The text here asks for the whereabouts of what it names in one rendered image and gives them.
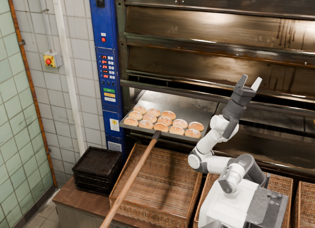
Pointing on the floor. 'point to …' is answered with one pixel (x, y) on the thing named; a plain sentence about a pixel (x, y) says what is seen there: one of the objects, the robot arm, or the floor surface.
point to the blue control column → (103, 25)
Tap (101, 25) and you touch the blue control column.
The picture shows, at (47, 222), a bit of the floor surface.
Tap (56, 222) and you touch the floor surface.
